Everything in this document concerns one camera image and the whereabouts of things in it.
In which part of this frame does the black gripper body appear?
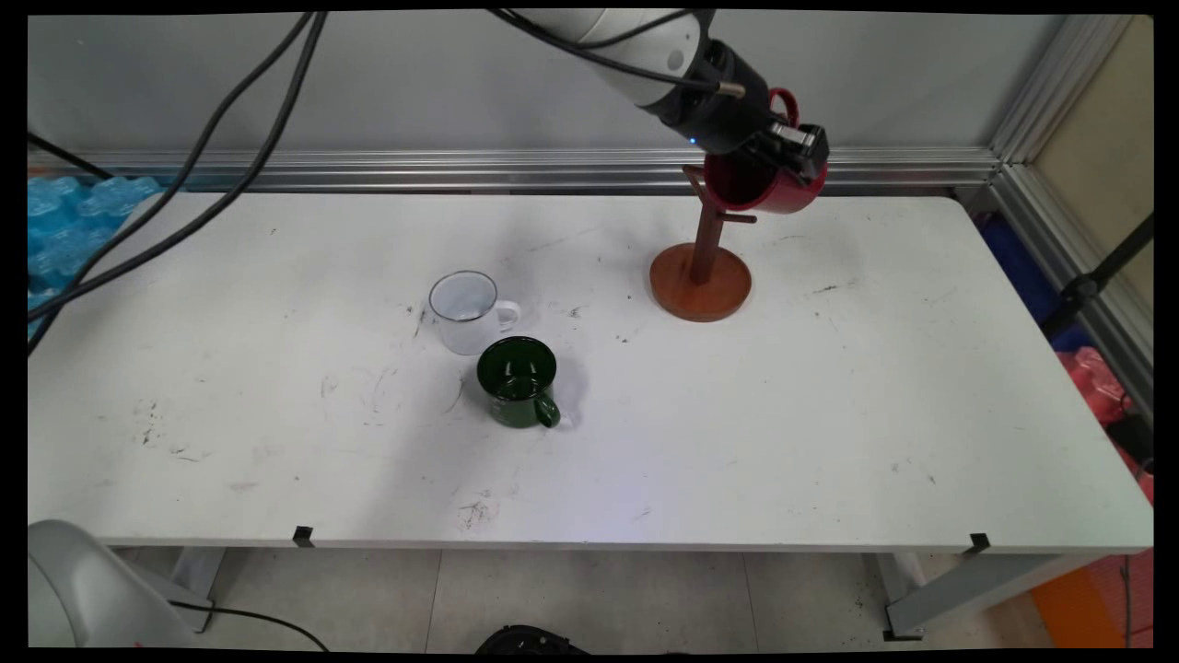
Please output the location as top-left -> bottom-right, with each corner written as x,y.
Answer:
638,39 -> 786,159

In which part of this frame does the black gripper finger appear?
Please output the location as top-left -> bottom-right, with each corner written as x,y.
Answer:
769,122 -> 831,181
737,136 -> 786,180

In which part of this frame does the red ceramic mug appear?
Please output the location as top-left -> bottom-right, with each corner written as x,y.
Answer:
703,87 -> 828,215

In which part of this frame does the grey robot base cover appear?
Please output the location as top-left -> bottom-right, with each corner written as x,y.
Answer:
28,519 -> 200,648

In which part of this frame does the brown wooden mug tree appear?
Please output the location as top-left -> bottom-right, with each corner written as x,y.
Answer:
648,164 -> 759,323

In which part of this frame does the blue plastic bin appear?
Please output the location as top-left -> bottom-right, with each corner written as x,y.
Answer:
978,216 -> 1090,353

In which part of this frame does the black tripod leg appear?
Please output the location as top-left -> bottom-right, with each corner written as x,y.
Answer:
1041,214 -> 1154,338

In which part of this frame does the white enamel mug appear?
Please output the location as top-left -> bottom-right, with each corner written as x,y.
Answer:
428,270 -> 522,356

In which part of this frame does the dark green enamel mug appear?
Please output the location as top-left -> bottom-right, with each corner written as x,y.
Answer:
476,336 -> 563,430

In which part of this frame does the red plastic bag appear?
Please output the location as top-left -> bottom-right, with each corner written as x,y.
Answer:
1057,347 -> 1154,504

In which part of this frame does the grey metal table leg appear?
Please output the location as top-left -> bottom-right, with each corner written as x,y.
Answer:
864,552 -> 1106,643
99,548 -> 228,634

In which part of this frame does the black round floor object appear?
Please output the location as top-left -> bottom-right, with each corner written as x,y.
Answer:
474,624 -> 590,655

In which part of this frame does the orange box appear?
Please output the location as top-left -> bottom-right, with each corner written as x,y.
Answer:
1029,566 -> 1130,648

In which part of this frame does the thin black slanted rod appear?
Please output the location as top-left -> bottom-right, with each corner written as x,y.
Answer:
28,132 -> 115,180

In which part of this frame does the blue bubble wrap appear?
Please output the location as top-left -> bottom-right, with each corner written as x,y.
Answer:
28,175 -> 185,337

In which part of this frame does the slanted aluminium frame profile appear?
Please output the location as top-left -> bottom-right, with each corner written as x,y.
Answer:
990,14 -> 1154,425

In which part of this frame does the beige wall panel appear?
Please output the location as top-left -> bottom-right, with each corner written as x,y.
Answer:
1032,17 -> 1154,316

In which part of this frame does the horizontal aluminium frame rail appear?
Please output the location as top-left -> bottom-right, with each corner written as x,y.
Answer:
28,147 -> 1002,195

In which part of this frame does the thick black hanging cable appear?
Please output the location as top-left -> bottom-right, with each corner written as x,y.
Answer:
28,11 -> 330,358
28,11 -> 316,323

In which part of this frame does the thin black floor cable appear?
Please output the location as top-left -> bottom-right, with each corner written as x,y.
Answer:
169,601 -> 331,652

